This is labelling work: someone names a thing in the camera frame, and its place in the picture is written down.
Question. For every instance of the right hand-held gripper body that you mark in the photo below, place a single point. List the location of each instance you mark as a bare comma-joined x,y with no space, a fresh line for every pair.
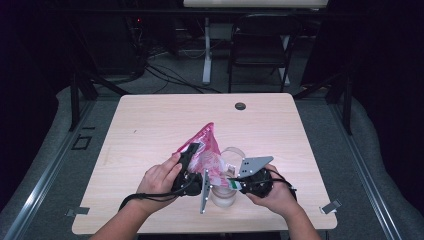
255,163

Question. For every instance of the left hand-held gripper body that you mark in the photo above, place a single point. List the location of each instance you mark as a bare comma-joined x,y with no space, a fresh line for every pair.
188,185

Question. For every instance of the clear plastic jar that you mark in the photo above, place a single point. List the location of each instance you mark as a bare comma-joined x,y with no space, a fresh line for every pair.
223,200

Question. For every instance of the clear pink-printed plastic bag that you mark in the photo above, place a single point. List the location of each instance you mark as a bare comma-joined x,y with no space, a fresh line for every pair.
206,140

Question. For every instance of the person's left hand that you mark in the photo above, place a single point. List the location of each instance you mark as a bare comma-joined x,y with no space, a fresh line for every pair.
156,183

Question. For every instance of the person's right hand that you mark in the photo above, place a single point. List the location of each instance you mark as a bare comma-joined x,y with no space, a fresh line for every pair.
280,200

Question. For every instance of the grey tape tab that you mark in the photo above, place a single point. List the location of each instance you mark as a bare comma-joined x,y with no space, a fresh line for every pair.
78,211
330,206

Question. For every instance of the black metal stand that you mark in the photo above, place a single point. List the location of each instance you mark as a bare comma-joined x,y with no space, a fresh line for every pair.
74,106
347,110

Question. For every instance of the grey box under desk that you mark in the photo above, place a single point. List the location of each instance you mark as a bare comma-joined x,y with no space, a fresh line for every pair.
220,31

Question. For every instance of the dark equipment cabinet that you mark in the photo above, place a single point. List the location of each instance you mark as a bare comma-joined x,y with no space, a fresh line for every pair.
110,46

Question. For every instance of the black folding chair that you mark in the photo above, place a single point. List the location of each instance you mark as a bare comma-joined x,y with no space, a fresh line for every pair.
260,25

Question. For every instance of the black curtain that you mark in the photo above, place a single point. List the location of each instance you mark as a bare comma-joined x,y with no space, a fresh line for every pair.
26,83
390,83

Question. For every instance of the white desk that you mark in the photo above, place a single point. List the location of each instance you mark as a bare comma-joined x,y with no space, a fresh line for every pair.
253,3

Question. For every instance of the aluminium floor rail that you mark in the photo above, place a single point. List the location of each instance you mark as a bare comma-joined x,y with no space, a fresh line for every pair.
43,176
366,186

